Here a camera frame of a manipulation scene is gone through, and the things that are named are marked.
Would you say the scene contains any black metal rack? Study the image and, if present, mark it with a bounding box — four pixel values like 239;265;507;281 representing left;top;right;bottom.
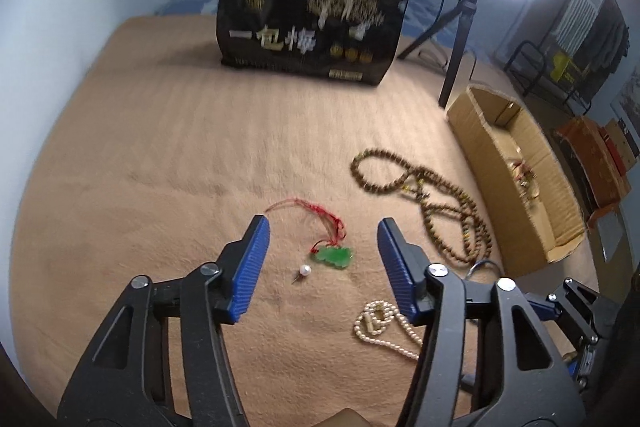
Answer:
503;40;592;116

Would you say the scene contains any orange box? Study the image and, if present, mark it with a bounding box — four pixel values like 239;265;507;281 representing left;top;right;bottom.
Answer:
552;116;631;227

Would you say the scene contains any clothes drying rack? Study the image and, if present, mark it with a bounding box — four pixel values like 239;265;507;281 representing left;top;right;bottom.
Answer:
549;0;629;79

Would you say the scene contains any white pearl necklace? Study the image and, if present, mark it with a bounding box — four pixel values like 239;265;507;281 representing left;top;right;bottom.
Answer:
354;299;424;362

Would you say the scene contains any black tripod stand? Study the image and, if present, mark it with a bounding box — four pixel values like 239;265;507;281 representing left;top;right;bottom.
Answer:
396;0;478;108

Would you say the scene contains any yellow box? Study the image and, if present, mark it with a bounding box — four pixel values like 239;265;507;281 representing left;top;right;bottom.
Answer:
550;51;584;84

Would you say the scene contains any green jade pendant red cord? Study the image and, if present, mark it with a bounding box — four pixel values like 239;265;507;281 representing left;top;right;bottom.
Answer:
263;197;356;273

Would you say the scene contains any single pearl pin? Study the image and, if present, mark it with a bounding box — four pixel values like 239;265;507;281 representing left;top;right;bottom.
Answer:
292;265;312;284

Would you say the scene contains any blue bangle ring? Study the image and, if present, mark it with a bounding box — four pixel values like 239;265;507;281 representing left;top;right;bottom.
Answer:
466;259;504;282

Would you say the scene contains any brown bead necklace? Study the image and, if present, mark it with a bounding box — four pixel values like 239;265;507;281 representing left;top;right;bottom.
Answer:
349;147;495;267

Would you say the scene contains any cardboard box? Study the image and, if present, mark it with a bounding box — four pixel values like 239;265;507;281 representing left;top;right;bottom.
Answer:
447;86;586;277

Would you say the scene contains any tan bed blanket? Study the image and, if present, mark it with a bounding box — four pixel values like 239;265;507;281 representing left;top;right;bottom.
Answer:
8;14;601;427

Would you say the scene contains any black snack bag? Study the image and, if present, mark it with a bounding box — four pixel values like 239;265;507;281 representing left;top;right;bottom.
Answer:
216;0;409;86

